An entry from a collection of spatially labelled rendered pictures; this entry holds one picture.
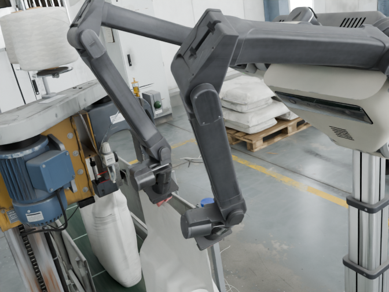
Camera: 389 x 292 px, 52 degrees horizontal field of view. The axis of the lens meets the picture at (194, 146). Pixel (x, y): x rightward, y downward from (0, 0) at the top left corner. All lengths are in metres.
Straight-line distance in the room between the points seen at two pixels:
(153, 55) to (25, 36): 4.24
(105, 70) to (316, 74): 0.55
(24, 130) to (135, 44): 4.15
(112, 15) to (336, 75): 0.58
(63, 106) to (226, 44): 0.79
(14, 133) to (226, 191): 0.61
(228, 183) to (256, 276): 1.79
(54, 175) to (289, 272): 1.77
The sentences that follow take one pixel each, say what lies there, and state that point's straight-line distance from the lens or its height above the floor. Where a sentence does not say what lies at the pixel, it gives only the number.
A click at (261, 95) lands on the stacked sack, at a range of 4.10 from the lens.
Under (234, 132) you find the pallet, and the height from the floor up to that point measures 0.13.
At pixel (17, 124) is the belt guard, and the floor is 1.41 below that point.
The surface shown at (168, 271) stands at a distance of 1.38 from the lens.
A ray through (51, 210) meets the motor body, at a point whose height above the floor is 1.13.
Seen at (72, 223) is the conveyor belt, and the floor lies 0.38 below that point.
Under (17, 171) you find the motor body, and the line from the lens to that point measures 1.22.
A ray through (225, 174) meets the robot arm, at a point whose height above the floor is 1.33.
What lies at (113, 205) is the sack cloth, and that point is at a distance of 1.83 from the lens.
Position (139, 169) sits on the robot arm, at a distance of 1.16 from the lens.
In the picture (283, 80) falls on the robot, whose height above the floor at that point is 1.40.
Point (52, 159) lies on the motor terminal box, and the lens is 1.15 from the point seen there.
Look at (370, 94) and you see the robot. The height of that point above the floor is 1.39.
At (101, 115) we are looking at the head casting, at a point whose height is 1.31.
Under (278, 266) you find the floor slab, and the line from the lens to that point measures 2.63.
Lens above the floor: 1.68
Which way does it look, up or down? 22 degrees down
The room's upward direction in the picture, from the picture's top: 9 degrees counter-clockwise
